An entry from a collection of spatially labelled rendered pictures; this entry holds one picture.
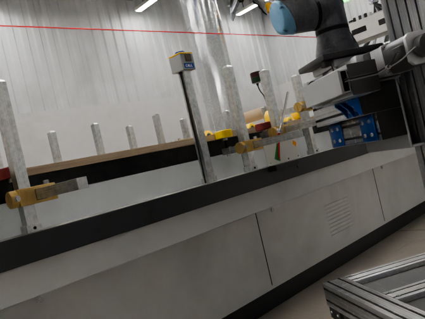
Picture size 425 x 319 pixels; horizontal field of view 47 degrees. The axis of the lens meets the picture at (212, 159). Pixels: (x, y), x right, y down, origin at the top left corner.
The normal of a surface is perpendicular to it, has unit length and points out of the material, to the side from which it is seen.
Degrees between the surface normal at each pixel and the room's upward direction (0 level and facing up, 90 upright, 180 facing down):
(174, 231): 90
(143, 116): 90
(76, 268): 90
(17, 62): 90
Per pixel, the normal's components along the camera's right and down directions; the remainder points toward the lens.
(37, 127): 0.64, -0.15
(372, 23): -0.69, 0.16
